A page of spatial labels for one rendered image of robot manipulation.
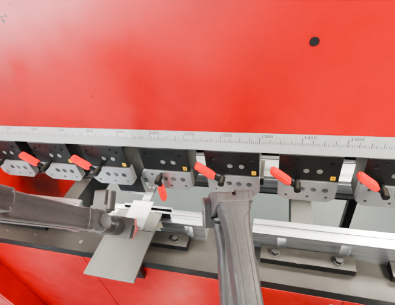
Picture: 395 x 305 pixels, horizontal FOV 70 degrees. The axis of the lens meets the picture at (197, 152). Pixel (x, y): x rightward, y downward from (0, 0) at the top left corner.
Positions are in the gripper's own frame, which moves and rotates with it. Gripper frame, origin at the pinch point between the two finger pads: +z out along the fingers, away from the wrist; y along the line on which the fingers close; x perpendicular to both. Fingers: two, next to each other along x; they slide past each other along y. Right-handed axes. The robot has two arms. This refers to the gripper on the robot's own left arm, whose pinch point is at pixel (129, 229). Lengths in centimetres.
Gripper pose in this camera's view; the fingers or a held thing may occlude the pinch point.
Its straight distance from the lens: 106.9
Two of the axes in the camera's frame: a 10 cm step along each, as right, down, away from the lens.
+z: 2.2, 3.3, 9.2
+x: -1.3, 9.4, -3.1
